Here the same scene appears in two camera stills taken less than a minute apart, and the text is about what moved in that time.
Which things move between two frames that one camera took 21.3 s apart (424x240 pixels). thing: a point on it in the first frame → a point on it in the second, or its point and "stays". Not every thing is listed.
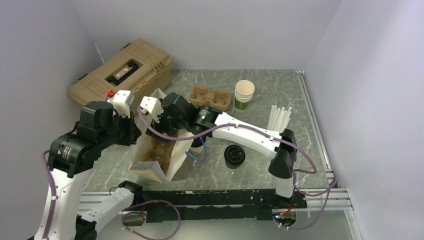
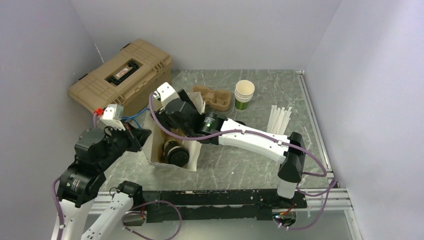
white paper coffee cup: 197,145 → 168,146
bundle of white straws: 279,119 stays
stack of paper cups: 243,93 stays
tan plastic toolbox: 139,67 stays
